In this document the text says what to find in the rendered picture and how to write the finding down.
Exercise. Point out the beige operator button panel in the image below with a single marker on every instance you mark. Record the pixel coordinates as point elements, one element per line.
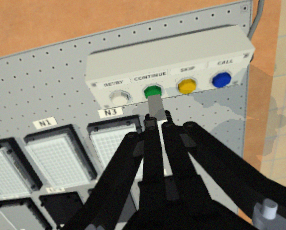
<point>172,66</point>

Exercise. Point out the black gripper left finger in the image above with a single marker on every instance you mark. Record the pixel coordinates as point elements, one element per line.
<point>104,205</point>

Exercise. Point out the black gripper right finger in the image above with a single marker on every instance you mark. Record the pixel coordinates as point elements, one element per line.
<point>261,199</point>

